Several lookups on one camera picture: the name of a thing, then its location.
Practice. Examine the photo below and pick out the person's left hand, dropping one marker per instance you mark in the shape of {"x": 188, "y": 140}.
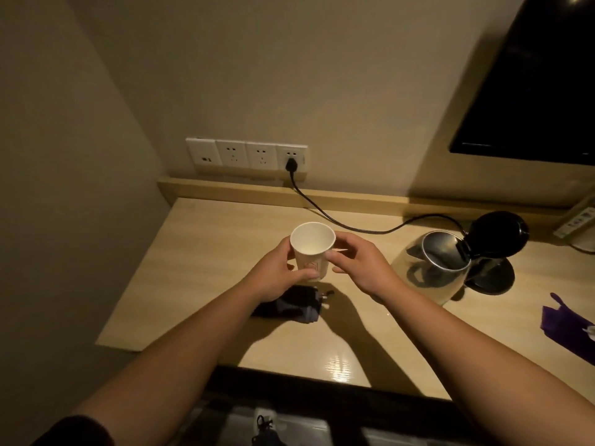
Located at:
{"x": 272, "y": 276}

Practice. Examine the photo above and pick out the person's right hand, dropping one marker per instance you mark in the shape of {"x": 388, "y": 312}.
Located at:
{"x": 367, "y": 269}

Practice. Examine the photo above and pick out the person's left thumb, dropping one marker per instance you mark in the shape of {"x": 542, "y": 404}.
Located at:
{"x": 304, "y": 274}

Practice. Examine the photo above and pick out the person's right thumb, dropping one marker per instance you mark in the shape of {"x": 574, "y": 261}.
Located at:
{"x": 343, "y": 268}

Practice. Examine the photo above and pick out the white paper cup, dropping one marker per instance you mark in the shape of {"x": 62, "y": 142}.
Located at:
{"x": 312, "y": 246}

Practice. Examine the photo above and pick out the person's left forearm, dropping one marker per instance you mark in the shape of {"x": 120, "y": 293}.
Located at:
{"x": 186, "y": 352}

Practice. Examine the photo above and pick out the person's right forearm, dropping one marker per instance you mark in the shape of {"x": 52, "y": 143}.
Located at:
{"x": 465, "y": 357}

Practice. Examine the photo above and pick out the dark blue folded pouch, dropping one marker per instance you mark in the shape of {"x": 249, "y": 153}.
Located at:
{"x": 297, "y": 304}

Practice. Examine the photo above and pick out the black power plug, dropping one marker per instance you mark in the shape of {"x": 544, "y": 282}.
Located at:
{"x": 291, "y": 164}

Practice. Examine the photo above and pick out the purple plastic bag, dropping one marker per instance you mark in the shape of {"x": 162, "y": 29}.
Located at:
{"x": 569, "y": 327}

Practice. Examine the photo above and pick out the white power strip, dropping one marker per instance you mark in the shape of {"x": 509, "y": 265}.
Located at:
{"x": 576, "y": 221}

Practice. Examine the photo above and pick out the black flat television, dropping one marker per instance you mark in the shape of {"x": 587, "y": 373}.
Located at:
{"x": 534, "y": 88}

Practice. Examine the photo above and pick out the black shirt sleeve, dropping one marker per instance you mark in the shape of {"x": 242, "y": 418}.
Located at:
{"x": 74, "y": 434}

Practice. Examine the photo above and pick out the white wall socket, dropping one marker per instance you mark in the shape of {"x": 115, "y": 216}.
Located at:
{"x": 231, "y": 154}
{"x": 301, "y": 153}
{"x": 261, "y": 156}

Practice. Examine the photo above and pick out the white wall plate with ports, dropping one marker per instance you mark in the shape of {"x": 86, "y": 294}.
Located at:
{"x": 201, "y": 153}

